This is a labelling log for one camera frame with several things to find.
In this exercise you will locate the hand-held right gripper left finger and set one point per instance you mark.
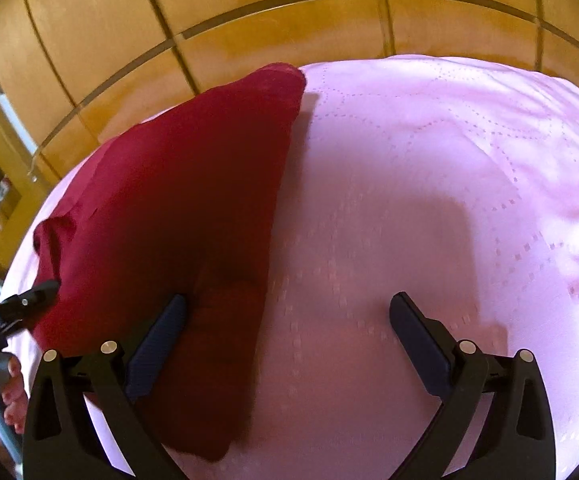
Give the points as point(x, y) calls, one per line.
point(157, 345)

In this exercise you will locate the wooden wardrobe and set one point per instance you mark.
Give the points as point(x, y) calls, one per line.
point(169, 15)

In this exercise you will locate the dark red cloth garment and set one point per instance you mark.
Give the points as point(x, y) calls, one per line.
point(179, 200)

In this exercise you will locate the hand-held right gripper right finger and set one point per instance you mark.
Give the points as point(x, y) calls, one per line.
point(417, 340)

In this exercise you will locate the pink quilted bedspread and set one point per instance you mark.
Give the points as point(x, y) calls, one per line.
point(419, 210)

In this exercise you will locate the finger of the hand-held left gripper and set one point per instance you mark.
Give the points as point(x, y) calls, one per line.
point(29, 300)

